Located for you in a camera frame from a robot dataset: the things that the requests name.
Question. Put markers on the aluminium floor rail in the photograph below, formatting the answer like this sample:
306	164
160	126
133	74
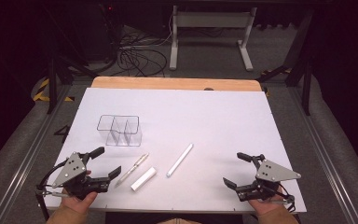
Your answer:
28	161
323	155

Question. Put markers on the clear plastic divided organizer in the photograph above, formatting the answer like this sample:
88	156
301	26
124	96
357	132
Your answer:
119	138

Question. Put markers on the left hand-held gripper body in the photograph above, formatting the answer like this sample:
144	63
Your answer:
71	169

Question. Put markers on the white metal stand frame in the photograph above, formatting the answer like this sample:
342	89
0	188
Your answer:
213	19

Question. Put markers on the black metal stand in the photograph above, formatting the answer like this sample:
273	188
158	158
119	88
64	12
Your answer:
306	90
52	87

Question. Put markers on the wooden table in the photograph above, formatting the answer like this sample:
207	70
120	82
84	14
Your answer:
174	83

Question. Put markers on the clear silver pen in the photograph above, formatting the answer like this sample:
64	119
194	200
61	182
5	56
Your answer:
132	169

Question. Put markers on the person's leg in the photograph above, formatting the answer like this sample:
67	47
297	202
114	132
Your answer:
177	221

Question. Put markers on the person's right hand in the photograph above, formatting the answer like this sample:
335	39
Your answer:
267	207

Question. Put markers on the dark equipment box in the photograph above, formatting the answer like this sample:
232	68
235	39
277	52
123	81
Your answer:
99	31

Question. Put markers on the white board sheet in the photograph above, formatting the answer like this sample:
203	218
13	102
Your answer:
199	124

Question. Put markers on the yellow black hazard tape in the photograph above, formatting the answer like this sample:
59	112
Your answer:
40	95

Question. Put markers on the person's left hand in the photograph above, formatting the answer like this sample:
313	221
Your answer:
74	203

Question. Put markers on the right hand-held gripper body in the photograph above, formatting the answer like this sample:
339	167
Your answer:
272	172

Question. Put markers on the white eraser block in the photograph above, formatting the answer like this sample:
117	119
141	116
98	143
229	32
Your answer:
143	179

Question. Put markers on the white slim pen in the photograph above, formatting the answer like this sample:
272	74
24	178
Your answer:
179	160

